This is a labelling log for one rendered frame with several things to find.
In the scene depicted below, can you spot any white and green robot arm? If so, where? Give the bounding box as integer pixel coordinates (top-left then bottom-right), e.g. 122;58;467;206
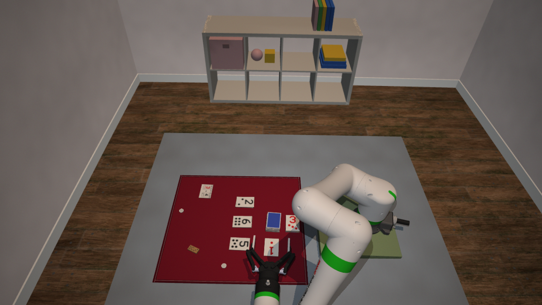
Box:
254;164;410;305

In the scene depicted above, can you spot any brown domino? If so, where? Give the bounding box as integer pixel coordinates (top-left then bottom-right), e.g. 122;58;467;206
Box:
188;245;199;254

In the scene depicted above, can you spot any red playing card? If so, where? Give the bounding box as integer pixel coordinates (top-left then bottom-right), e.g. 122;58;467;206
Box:
286;215;300;232

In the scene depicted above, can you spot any beige playing card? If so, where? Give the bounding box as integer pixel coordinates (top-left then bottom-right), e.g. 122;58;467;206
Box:
229;237;250;251
236;197;254;208
232;216;252;228

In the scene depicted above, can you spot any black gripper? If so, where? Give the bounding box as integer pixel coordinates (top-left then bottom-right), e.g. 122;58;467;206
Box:
246;235;295;282

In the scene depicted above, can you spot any cream rules card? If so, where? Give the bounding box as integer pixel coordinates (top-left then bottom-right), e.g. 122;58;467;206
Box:
199;184;213;199

